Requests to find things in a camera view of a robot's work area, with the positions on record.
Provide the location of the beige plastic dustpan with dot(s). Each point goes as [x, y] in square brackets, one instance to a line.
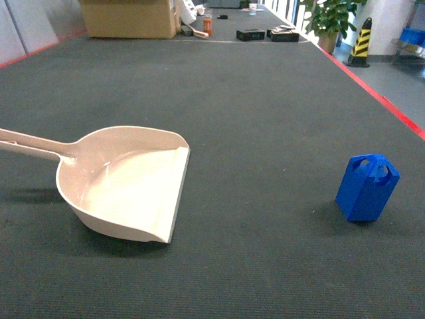
[121, 181]

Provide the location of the blue plastic part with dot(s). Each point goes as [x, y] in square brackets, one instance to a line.
[366, 187]

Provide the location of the steel shelf rack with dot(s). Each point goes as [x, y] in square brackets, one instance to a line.
[410, 44]

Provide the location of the black box left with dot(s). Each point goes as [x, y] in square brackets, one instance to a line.
[247, 35]

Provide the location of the black box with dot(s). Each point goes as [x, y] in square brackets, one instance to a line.
[247, 35]
[282, 35]

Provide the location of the orange bottle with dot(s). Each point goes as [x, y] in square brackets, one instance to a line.
[207, 26]

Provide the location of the black box right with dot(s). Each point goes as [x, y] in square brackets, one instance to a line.
[282, 35]

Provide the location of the white plastic bag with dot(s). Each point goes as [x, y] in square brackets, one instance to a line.
[189, 11]

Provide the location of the large cardboard box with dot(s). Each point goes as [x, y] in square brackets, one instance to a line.
[150, 19]

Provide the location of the white paper cup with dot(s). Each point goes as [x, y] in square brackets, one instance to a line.
[253, 8]

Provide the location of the yellow black traffic cone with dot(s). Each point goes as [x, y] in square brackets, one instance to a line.
[360, 51]

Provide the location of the potted green plant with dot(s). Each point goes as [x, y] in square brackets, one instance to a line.
[331, 18]

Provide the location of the wooden handled brush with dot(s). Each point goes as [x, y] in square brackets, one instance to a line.
[187, 30]

